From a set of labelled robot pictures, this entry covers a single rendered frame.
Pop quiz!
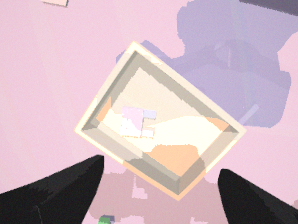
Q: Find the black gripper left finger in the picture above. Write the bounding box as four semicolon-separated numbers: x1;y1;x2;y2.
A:
0;155;105;224

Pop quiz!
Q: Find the cream rectangular tray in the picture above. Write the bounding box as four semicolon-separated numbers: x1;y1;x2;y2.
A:
74;41;246;201

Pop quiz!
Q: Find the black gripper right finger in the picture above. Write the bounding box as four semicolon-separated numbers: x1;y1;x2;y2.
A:
217;168;298;224

